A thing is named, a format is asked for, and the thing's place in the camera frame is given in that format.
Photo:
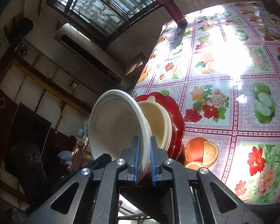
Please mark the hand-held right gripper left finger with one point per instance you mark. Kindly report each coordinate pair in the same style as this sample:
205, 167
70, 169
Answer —
136, 159

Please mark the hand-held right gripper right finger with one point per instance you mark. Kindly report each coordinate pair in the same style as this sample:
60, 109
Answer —
153, 161

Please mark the large yellow plastic bowl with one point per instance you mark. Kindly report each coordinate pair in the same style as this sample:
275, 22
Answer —
156, 123

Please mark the large white bowl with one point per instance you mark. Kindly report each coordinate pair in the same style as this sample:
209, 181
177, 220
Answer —
112, 126

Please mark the white plastic bag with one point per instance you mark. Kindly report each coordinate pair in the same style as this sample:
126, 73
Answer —
64, 157

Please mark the brown wooden chair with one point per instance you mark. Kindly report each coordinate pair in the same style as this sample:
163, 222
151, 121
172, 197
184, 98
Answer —
135, 64

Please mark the fruit-print tablecloth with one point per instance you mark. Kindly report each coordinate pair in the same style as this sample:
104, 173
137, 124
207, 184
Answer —
224, 74

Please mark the white standing air conditioner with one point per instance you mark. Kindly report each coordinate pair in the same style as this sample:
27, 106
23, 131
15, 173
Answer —
84, 49

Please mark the wooden wardrobe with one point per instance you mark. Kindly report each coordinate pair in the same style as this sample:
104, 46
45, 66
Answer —
32, 91

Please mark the pink thermos bottle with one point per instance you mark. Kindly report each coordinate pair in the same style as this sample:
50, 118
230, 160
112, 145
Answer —
175, 11

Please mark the barred window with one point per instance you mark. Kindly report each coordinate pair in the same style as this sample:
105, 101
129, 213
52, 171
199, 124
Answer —
102, 4

